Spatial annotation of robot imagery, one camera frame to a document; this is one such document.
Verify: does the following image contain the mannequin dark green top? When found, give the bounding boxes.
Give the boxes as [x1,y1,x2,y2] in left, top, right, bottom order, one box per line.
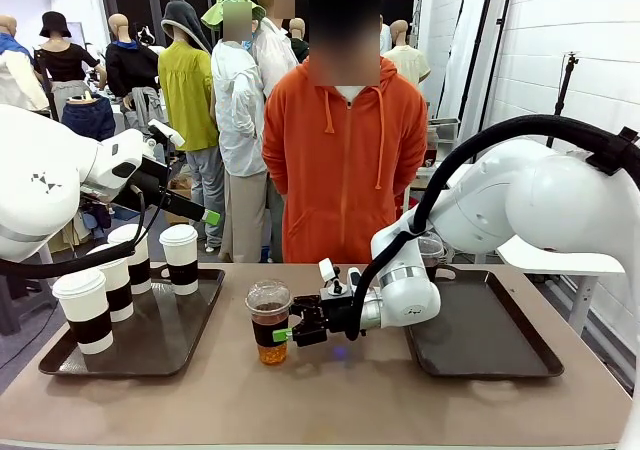
[288,17,310,64]

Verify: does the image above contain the cardboard box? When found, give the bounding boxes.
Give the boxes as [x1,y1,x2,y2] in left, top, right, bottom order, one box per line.
[164,172,196,227]

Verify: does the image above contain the clear cup red drink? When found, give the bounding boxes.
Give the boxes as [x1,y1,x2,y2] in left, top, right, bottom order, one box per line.
[417,232,446,284]

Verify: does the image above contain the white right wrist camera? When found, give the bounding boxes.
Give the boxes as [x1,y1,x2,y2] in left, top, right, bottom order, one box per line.
[318,258,362,302]

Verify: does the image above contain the tall mannequin white shirt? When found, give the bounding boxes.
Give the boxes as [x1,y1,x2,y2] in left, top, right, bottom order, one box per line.
[253,0,301,101]

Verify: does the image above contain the mannequin white shirt green hat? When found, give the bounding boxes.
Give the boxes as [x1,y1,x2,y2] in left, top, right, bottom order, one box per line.
[200,0,271,264]

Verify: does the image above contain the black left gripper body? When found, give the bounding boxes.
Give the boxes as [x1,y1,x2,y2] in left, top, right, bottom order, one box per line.
[111,155,173,211]

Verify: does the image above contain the mannequin yellow blouse grey hood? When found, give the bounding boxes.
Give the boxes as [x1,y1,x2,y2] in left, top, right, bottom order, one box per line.
[157,0,219,152]

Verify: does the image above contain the mannequin cream t-shirt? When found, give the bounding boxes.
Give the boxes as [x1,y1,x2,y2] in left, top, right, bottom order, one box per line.
[382,18,432,99]

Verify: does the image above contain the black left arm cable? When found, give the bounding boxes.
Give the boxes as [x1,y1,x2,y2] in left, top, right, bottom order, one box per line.
[0,184,169,280]

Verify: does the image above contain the mannequin black sweater blue collar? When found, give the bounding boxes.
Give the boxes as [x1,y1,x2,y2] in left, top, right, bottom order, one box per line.
[103,13,166,131]

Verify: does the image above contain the black camera tripod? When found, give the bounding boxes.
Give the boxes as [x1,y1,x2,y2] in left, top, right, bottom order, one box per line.
[545,50,582,149]

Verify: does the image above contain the blue jeans torso form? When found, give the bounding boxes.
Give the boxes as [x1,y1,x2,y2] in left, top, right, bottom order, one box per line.
[60,94,117,142]

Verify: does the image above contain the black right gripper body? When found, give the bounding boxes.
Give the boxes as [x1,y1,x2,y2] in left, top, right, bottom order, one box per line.
[299,297,335,347]

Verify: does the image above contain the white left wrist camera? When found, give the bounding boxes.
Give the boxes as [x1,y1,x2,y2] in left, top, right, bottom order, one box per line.
[147,118,186,149]

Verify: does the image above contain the mannequin black hat black top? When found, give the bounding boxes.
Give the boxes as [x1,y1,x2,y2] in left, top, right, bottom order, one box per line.
[33,11,104,121]

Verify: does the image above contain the grey stool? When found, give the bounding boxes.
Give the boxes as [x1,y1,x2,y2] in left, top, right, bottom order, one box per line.
[0,269,57,336]

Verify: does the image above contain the person in orange hoodie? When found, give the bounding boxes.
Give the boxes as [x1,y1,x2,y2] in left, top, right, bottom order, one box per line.
[261,0,430,266]

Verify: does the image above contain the white paper cup black sleeve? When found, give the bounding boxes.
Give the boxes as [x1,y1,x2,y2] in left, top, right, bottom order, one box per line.
[107,223,153,295]
[85,243,135,324]
[158,223,200,297]
[51,268,115,356]

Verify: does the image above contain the dark brown serving tray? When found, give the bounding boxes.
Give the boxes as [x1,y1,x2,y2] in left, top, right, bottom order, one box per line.
[403,264,565,381]
[38,262,226,379]

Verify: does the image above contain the clear cup amber drink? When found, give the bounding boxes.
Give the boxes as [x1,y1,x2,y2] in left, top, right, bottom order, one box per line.
[244,279,293,367]

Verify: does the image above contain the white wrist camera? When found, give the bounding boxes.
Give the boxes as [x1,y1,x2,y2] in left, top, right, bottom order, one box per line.
[147,118,186,149]
[318,258,362,302]

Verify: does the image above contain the mannequin white blue jacket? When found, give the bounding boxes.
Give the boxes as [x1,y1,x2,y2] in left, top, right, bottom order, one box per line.
[0,14,50,114]

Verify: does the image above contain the white side table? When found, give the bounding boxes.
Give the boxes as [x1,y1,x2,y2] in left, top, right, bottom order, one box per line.
[467,162,627,339]

